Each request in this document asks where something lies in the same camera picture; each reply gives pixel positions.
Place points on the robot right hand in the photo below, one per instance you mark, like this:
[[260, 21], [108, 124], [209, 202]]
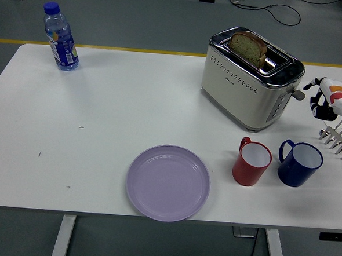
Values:
[[341, 100]]

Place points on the cream and chrome toaster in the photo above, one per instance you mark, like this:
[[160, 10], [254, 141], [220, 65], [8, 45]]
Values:
[[234, 88]]

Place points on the bread slice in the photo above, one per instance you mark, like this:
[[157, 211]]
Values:
[[245, 47]]

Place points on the purple plate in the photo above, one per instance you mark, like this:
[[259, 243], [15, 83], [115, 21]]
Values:
[[167, 183]]

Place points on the metal toast rack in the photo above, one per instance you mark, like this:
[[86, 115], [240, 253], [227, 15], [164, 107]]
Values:
[[337, 144]]

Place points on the blue mug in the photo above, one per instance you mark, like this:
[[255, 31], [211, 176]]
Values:
[[293, 174]]

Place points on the red mug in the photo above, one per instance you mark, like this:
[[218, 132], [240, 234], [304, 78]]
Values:
[[246, 173]]

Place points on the black table control panel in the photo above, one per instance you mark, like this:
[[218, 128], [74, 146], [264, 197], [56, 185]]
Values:
[[334, 236]]

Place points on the white table leg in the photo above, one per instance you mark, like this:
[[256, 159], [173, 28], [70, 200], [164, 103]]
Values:
[[276, 250], [63, 237]]

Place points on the blue-capped water bottle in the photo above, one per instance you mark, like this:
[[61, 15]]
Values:
[[63, 43]]

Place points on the clear bracket under table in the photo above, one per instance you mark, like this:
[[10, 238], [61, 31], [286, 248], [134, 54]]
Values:
[[241, 232]]

